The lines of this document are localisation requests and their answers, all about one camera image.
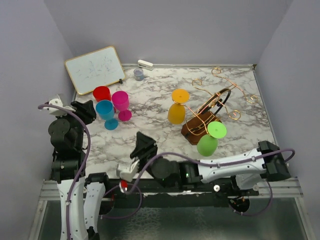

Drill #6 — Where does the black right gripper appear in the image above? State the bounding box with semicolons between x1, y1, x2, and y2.
130;131;158;175

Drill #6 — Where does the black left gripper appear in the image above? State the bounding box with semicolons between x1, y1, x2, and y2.
56;99;97;149

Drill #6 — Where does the blue plastic wine glass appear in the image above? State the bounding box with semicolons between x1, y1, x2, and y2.
95;100;118;131

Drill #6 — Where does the red plastic wine glass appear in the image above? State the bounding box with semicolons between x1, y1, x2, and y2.
92;86;112;103

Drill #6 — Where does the magenta plastic wine glass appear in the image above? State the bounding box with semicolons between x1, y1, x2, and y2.
111;90;132;122

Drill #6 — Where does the yellow plastic wine glass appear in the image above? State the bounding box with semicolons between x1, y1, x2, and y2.
167;89;190;125

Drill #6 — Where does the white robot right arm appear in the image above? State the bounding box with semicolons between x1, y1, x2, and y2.
130;131;291;196

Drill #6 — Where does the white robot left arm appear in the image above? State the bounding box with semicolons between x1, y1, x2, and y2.
48;100;111;240

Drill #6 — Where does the green plastic wine glass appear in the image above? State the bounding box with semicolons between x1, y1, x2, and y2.
196;121;227;157

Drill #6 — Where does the gold framed whiteboard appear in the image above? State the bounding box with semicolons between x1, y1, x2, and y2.
64;46;126;96

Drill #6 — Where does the small blue glass jar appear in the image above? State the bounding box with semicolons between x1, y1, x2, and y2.
133;68;145;81

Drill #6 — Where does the white eraser block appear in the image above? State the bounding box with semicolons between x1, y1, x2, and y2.
137;59;154;71

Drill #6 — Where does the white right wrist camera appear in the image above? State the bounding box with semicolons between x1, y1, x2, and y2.
116;160;140;193

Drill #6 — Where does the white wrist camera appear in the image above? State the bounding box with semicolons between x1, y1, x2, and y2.
116;160;140;193
44;94;76;118

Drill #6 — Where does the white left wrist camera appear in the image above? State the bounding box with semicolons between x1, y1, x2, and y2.
44;94;76;118

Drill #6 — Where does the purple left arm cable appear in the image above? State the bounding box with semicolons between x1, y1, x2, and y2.
37;103;143;240

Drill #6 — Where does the black metal base frame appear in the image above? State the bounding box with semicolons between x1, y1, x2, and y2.
101;176;259;214

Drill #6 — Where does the copper wire glass rack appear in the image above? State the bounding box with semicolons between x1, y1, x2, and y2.
181;67;258;146

